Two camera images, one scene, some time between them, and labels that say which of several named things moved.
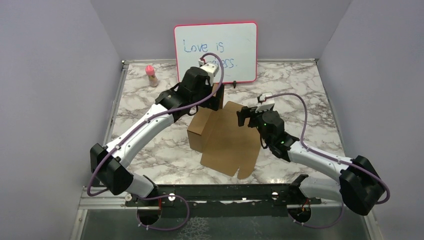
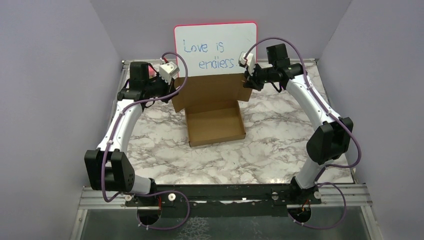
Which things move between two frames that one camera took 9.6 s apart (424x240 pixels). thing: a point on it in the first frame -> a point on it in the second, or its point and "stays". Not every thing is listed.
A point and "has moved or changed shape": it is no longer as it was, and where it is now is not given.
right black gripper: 247,112 -> 250,81
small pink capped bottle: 150,70 stays
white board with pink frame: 236,43 stays
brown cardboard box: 225,145 has moved or changed shape
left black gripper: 212,103 -> 169,88
